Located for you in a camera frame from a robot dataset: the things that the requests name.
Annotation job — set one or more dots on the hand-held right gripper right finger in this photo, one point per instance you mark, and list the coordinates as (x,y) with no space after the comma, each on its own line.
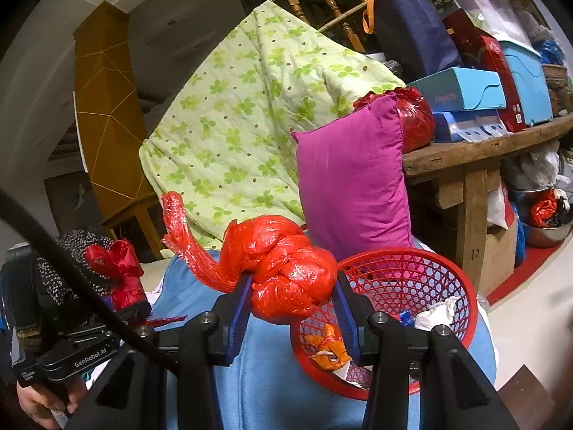
(347,318)

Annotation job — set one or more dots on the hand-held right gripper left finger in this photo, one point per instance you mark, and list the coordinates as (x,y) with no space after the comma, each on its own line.
(237,318)

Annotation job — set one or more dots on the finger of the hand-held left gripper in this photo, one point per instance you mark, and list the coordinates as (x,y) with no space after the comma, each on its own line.
(132,311)

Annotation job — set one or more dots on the orange wrapper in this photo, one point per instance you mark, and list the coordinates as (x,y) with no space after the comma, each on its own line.
(329,349)

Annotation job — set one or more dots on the small red plastic bag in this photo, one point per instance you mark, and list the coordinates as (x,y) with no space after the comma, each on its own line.
(121,273)

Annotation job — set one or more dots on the blue wrapper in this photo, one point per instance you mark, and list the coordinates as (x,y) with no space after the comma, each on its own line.
(406,318)

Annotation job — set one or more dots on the knotted red plastic bag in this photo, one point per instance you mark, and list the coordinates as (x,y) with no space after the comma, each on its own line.
(286,268)

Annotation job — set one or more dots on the red mesh basket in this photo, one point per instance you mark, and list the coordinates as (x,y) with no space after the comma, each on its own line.
(403,273)

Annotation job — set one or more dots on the white tissue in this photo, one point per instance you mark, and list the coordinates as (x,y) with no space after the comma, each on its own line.
(436,316)

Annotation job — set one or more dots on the person's left hand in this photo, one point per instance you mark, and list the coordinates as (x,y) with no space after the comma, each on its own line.
(42,405)

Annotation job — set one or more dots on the beige mattress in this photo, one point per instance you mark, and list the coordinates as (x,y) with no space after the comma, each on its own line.
(150,273)

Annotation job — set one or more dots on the blue blanket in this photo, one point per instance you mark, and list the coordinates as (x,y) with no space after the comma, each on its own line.
(268,389)

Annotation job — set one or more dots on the black white knit garment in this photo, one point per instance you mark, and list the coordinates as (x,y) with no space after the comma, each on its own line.
(80,251)

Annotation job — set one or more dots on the magenta pillow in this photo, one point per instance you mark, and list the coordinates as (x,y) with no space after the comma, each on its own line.
(353,174)

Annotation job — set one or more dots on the brown cardboard box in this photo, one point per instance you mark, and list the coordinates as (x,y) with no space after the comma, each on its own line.
(497,255)

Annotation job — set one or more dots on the wooden cabinet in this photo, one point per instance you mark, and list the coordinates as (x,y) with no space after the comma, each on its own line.
(107,121)

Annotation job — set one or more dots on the red floor mat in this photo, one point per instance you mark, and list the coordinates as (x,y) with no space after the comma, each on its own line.
(532,268)

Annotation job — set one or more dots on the green floral quilt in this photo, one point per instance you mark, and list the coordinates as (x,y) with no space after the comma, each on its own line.
(232,121)

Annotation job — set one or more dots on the brown wooden board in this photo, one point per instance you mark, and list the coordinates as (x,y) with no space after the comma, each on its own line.
(528,403)

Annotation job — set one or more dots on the wooden table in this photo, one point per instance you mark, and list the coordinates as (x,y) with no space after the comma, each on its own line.
(474,148)

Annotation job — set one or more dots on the steel bowl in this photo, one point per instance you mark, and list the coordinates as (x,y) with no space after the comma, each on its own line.
(546,235)

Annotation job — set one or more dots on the light blue box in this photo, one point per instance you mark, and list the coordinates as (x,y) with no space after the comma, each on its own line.
(465,127)

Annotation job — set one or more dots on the orange plastic bag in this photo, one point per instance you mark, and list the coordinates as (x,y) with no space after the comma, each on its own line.
(544,208)

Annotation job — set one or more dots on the white plastic bag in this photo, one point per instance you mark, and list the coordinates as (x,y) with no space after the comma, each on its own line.
(546,163)

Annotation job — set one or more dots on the teal cardboard box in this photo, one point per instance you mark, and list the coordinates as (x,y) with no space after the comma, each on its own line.
(461,89)

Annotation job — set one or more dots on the navy fabric bag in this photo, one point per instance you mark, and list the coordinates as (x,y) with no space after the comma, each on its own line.
(412,31)

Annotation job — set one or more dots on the blue plastic bin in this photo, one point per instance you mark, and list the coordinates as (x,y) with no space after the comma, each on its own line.
(530,80)

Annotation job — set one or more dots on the red gift box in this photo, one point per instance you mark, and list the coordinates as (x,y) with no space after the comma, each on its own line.
(492,53)

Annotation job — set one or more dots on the wooden railing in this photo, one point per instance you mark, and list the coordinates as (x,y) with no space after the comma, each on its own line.
(333,2)

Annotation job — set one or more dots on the wicker basket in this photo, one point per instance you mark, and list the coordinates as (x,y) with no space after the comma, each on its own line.
(555,76)

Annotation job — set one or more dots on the blue plastic bag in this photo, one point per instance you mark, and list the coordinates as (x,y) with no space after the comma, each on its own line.
(547,51)

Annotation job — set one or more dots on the clear plastic storage box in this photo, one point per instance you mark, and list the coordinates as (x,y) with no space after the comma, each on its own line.
(479,4)

